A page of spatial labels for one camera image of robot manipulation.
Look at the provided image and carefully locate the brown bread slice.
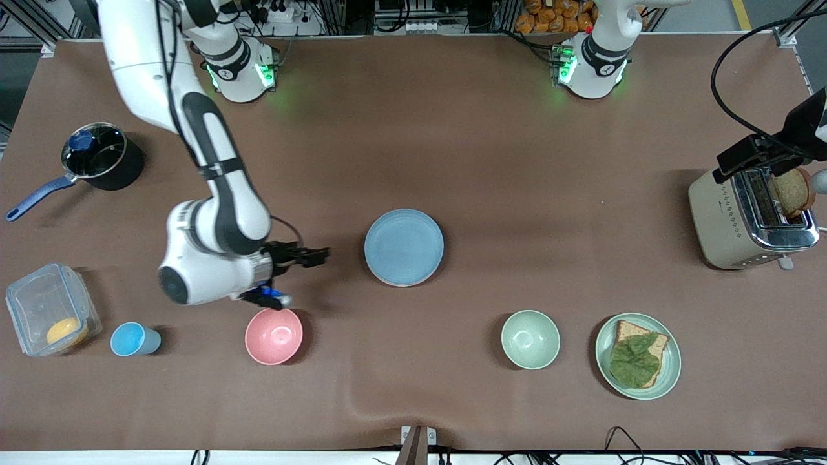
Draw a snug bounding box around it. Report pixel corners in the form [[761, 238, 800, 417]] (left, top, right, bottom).
[[612, 320, 669, 388]]

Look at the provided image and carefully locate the clear plastic container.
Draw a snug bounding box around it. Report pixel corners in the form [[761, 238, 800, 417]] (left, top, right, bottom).
[[5, 262, 103, 357]]

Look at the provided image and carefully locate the bag of orange snacks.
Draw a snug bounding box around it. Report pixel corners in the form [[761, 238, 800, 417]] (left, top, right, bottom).
[[515, 0, 598, 35]]

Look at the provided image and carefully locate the pink bowl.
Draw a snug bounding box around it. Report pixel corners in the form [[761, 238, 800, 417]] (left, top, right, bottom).
[[244, 306, 304, 366]]

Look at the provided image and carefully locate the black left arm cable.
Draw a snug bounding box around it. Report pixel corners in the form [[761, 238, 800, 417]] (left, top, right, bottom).
[[711, 13, 827, 160]]

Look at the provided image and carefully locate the metal table clamp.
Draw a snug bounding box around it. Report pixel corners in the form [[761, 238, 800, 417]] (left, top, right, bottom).
[[401, 425, 437, 465]]

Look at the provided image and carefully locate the glass lid with blue knob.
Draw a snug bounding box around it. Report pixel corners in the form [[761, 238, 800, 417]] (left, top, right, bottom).
[[61, 123, 127, 179]]

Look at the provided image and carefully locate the orange round food piece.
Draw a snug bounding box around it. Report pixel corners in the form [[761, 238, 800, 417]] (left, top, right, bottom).
[[47, 316, 89, 350]]

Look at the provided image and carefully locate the blue plate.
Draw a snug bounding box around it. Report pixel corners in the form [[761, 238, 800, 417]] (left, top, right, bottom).
[[364, 208, 445, 287]]

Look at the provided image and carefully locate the white power strip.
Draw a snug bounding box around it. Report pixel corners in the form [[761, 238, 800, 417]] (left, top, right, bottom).
[[249, 0, 296, 24]]

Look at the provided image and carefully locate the green bowl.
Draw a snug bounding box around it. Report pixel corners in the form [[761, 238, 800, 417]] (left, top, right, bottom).
[[501, 310, 561, 371]]

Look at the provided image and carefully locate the black looped floor cable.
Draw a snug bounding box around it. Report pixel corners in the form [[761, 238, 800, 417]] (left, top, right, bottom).
[[604, 426, 648, 465]]

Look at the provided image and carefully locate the black saucepan with blue handle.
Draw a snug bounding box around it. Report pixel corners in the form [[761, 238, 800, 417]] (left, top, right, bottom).
[[5, 123, 146, 222]]

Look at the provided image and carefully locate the green lettuce leaf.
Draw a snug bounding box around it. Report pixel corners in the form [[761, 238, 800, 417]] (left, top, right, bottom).
[[609, 333, 661, 389]]

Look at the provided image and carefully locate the brown table cover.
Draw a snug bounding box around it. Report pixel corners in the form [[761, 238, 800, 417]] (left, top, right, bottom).
[[0, 36, 827, 453]]

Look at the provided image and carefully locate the beige chrome toaster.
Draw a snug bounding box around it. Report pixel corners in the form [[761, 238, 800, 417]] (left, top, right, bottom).
[[687, 165, 821, 271]]

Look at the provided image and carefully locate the brown toast slice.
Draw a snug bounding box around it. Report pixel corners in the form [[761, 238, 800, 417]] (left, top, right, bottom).
[[769, 167, 816, 218]]

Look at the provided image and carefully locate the green plate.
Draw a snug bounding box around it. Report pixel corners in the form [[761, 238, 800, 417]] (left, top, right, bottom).
[[595, 313, 682, 401]]

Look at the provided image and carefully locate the blue cup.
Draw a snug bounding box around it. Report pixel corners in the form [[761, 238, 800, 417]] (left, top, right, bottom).
[[110, 322, 162, 357]]

